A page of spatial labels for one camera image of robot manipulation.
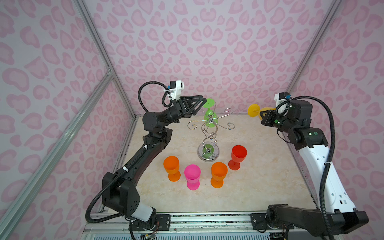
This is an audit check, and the orange wine glass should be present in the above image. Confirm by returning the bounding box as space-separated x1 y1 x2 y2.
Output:
163 156 181 182
211 162 228 189

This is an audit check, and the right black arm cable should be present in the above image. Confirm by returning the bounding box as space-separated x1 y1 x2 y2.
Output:
275 95 336 240

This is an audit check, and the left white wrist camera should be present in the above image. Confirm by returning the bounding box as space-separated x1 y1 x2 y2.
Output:
164 80 185 101

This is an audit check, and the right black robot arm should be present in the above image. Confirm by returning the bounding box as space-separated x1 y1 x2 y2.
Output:
260 96 369 240

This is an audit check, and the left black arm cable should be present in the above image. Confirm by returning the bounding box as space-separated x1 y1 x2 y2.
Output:
84 80 173 224

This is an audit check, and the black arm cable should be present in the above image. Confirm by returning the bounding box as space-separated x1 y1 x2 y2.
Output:
275 95 336 240
84 80 173 224

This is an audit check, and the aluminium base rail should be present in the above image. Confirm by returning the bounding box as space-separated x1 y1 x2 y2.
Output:
81 211 314 240

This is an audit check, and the pink wine glass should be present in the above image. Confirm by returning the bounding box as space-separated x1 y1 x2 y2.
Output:
184 165 201 191

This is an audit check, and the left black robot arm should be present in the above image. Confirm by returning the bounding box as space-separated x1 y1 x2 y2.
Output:
87 95 207 229

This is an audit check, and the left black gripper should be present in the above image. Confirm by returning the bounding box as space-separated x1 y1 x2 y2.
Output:
159 99 206 130

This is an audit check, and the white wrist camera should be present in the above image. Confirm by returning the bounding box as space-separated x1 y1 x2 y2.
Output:
274 92 291 114
164 80 185 101

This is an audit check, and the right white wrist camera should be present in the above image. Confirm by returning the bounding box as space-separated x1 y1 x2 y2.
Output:
274 92 291 114

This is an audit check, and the chrome wire glass rack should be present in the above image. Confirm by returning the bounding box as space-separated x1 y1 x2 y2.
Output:
188 108 235 163

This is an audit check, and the green wine glass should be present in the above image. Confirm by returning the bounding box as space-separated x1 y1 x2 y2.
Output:
203 99 218 128

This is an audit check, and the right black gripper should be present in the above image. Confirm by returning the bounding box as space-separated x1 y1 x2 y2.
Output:
258 109 297 134

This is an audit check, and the yellow wine glass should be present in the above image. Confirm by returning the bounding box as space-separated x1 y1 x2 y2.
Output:
247 104 275 120

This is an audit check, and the red wine glass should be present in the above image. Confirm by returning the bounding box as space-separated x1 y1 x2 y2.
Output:
228 145 248 171

